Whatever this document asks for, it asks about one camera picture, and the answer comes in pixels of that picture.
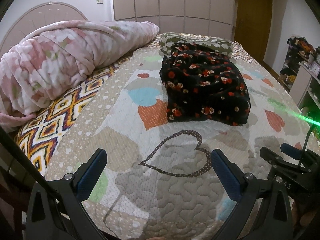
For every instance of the pink arched headboard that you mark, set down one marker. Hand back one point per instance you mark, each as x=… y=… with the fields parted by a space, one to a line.
x=37 y=17

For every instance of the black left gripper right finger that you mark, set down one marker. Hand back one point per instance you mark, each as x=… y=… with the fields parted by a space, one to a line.
x=274 y=217

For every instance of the black floral garment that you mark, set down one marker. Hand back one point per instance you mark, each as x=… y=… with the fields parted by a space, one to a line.
x=203 y=84

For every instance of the cluttered white shelf unit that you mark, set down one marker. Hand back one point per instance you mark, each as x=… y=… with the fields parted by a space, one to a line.
x=300 y=76

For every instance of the patchwork quilted bedspread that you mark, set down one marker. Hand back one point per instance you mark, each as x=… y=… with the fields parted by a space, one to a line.
x=158 y=180

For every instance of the olive bolster pillow white spots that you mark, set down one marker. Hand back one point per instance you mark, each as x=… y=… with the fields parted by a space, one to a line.
x=224 y=46

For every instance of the brown wooden door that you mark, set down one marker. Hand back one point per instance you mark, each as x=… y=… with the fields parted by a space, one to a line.
x=253 y=23

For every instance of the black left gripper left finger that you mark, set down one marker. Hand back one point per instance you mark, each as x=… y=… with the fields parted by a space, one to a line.
x=55 y=209

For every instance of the pink floral blanket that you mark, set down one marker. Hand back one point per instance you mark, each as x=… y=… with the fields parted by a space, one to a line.
x=59 y=56

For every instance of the grey panelled wardrobe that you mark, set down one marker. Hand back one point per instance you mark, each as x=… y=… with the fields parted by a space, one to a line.
x=202 y=17

